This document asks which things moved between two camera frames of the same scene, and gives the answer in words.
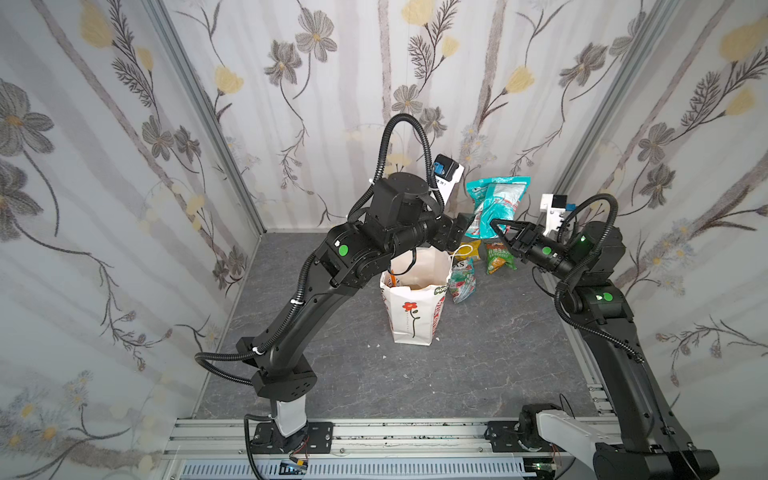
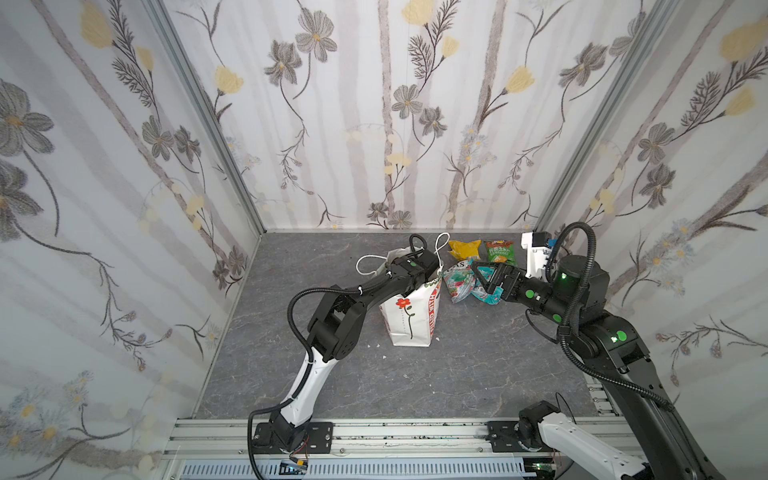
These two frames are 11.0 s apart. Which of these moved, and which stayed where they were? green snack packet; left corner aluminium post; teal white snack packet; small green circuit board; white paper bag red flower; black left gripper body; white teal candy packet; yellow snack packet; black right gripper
Moved: black left gripper body; teal white snack packet; black right gripper; white paper bag red flower
Stayed: green snack packet; small green circuit board; yellow snack packet; white teal candy packet; left corner aluminium post
